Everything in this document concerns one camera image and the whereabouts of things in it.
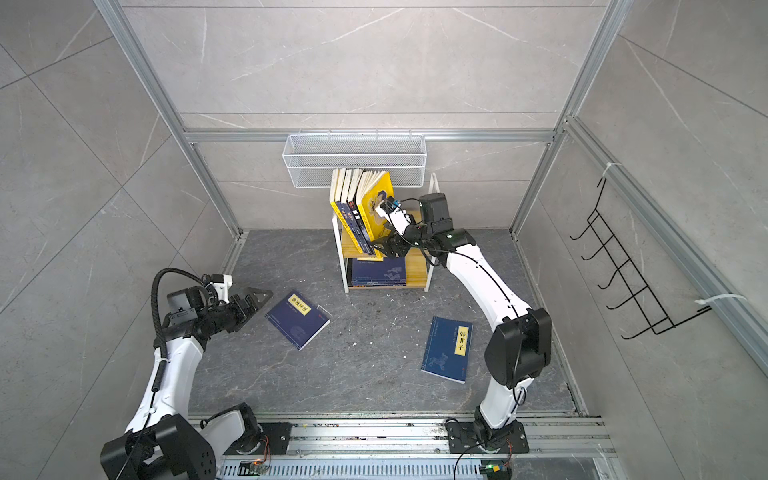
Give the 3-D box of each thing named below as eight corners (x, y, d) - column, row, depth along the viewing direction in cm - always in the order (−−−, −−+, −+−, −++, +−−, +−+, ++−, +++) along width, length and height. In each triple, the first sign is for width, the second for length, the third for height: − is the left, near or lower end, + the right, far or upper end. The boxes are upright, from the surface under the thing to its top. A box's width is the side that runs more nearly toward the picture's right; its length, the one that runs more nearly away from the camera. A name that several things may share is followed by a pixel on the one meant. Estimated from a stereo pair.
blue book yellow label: (420, 370, 87) (420, 367, 85) (432, 318, 98) (433, 314, 96) (464, 384, 84) (466, 381, 82) (472, 328, 95) (473, 325, 93)
